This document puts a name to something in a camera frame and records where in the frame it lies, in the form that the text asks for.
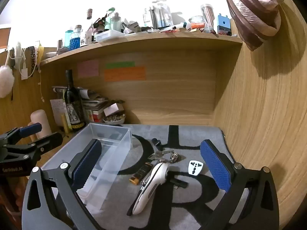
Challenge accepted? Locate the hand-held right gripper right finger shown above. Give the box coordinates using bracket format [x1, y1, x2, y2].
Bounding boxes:
[199, 139, 280, 230]

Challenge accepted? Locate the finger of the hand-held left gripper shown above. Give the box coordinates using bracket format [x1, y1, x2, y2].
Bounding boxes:
[0, 123, 43, 146]
[23, 132, 63, 164]

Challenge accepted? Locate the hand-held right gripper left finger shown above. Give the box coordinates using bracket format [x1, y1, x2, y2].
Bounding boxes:
[21, 139, 103, 230]

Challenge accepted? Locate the white travel plug adapter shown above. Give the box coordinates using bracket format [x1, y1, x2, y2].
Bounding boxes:
[188, 160, 204, 176]

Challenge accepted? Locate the clear plastic storage box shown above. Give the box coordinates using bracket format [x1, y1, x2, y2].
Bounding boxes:
[41, 123, 132, 212]

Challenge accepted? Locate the white handheld fabric shaver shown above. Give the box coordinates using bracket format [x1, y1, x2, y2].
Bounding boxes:
[132, 162, 170, 215]

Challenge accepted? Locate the pale pink mug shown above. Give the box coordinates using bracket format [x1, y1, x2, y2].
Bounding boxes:
[29, 109, 52, 141]

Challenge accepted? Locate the white note paper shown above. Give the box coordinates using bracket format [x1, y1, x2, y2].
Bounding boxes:
[50, 98, 67, 126]

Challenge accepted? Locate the grey mat with black letters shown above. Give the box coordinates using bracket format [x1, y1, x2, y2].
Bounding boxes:
[41, 124, 243, 230]

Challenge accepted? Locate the black USB stick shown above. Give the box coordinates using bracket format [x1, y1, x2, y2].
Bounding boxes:
[169, 178, 189, 189]

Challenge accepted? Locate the dark wine bottle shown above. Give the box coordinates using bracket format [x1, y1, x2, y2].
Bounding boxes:
[64, 69, 86, 131]

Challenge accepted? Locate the white bowl of small items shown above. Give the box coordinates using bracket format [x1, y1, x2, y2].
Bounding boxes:
[103, 114, 126, 125]

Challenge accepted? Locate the black and yellow lighter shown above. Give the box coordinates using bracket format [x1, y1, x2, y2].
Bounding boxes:
[129, 162, 153, 185]

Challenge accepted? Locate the stack of books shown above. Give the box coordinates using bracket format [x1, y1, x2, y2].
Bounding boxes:
[80, 89, 125, 122]

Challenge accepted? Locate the bunch of keys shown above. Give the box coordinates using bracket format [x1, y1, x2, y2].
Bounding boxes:
[147, 150, 174, 163]

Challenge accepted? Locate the small white box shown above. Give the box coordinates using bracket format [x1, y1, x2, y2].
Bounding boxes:
[104, 103, 124, 117]

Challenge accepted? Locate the rolled white paper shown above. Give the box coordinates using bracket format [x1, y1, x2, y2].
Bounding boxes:
[77, 89, 93, 100]

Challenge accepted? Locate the black lace band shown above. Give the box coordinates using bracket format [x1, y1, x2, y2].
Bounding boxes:
[27, 46, 39, 77]

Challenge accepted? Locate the pink sticky note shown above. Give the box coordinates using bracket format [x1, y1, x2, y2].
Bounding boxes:
[77, 60, 99, 78]

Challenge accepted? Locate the orange sticky note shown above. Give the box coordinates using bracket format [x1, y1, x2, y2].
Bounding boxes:
[104, 67, 146, 81]

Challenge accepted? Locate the teal bottle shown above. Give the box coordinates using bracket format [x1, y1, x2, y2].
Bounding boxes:
[64, 30, 73, 49]

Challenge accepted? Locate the blue patterned bottle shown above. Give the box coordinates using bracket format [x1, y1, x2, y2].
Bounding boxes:
[69, 25, 83, 51]

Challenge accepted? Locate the green sticky note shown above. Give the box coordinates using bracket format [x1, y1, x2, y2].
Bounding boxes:
[106, 62, 135, 68]

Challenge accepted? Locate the white plastic tray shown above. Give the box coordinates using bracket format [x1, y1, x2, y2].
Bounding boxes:
[95, 30, 125, 43]

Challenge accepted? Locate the wooden shelf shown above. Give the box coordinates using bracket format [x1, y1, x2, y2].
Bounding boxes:
[40, 32, 243, 66]

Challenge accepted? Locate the green capped bottle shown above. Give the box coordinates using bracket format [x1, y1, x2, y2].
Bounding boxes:
[106, 8, 121, 32]

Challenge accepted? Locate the blue box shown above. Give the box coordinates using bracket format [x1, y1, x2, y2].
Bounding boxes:
[217, 14, 232, 35]

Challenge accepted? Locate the clear glass jar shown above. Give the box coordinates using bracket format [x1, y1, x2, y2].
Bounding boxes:
[189, 16, 204, 29]

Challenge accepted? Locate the clear jar of straws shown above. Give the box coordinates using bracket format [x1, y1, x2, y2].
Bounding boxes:
[201, 4, 215, 33]

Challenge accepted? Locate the brown plastic bag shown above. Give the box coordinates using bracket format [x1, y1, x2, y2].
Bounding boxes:
[225, 0, 288, 52]

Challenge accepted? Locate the clear plastic package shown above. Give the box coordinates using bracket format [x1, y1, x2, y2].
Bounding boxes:
[151, 0, 173, 29]

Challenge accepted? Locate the white charger with cable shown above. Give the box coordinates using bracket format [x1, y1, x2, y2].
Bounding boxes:
[7, 42, 29, 80]

